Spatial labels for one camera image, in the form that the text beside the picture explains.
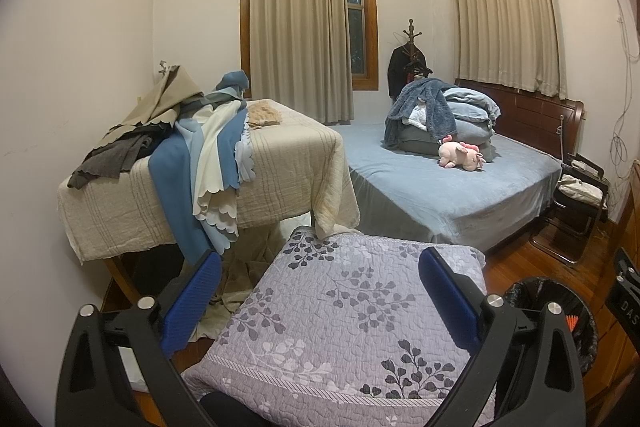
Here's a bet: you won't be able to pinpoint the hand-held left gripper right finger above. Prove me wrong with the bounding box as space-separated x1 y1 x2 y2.
419 247 586 427

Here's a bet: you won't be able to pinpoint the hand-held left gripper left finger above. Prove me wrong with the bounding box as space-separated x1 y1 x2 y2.
55 251 223 427

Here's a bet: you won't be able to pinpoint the black lined trash bin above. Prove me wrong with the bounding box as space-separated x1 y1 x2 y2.
500 276 599 373

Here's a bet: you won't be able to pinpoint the beige hanging sheet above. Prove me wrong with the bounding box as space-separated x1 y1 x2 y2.
192 227 296 340

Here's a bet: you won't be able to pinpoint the wooden table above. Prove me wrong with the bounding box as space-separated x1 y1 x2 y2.
102 252 176 308

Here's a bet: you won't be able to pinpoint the light blue scalloped cloth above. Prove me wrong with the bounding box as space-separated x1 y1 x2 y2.
175 117 258 253

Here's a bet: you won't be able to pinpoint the plain white box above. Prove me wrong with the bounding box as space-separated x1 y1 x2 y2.
117 347 148 390

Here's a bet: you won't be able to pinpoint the wooden cabinet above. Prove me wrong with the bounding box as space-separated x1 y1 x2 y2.
585 159 640 413

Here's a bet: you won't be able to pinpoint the bed with blue sheet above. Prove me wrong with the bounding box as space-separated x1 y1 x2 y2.
340 119 563 253

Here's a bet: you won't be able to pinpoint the black folding chair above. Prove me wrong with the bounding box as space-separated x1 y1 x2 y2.
529 153 611 265

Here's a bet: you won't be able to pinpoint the white chair cushion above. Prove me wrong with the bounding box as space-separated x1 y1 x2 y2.
557 159 608 210

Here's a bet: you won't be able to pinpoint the grey floral quilt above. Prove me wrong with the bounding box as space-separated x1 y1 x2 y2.
182 227 488 427

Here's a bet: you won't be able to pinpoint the cream scalloped cloth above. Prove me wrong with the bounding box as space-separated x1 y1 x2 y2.
192 99 246 218

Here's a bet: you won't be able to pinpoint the pink plush toy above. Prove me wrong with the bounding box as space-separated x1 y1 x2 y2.
438 135 487 172

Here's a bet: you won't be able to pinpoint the beige striped quilt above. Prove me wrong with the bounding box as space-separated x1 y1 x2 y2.
56 99 361 265

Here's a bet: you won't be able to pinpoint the dark grey cloth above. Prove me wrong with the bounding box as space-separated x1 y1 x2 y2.
67 127 176 190

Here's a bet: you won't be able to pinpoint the stack of folded blue bedding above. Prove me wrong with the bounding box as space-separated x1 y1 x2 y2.
385 87 502 162

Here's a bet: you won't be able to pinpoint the grey blue fleece robe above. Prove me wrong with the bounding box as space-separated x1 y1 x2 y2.
384 78 458 150

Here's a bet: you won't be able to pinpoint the tan crumpled lace cloth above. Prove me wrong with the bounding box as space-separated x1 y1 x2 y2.
245 102 283 130

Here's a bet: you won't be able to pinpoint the dark wooden headboard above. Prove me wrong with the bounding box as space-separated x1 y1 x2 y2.
455 78 586 160

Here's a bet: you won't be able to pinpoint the dark jacket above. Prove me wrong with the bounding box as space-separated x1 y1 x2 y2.
387 46 433 100

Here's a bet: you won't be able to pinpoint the wooden coat rack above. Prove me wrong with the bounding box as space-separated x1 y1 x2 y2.
397 19 431 78

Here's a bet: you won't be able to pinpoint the narrow beige curtain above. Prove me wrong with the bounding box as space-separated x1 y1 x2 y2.
452 0 568 100

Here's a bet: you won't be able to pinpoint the wide beige curtain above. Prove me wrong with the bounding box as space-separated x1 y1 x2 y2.
249 0 356 126

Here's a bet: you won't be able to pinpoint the wooden framed window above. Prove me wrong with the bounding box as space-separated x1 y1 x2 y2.
240 0 378 92

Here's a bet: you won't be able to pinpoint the hanging wall cables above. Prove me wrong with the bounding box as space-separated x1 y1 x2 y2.
610 0 640 180

